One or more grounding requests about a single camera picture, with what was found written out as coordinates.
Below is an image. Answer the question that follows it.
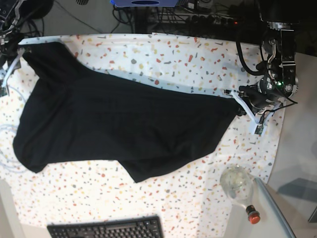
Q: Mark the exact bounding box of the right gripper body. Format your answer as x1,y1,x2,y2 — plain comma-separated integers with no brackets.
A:
0,0,27,57

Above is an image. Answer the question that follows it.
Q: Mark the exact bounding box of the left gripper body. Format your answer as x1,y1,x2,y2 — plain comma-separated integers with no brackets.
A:
239,71,298,115

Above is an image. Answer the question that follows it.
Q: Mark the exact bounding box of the black t-shirt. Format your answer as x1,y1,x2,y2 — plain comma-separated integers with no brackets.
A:
13,42,239,182

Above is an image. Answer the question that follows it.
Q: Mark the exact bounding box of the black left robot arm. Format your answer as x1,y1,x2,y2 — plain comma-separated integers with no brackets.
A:
224,0,299,135

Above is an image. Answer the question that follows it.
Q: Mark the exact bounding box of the clear bottle with red cap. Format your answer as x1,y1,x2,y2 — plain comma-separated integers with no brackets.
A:
220,164,261,225

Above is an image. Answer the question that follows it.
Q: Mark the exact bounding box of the blue box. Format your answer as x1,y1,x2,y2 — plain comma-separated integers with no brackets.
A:
110,0,178,7

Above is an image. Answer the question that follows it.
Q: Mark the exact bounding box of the black power strip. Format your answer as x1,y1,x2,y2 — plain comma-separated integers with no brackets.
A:
185,13,242,27

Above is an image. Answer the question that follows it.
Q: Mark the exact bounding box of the terrazzo pattern tablecloth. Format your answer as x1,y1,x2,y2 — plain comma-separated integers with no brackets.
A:
0,34,284,238

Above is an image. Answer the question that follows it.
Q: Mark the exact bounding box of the black computer keyboard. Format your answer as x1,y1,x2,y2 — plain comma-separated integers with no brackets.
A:
47,216,164,238

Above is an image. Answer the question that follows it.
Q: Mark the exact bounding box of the white coiled cable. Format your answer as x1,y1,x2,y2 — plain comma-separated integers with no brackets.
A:
0,85,28,173

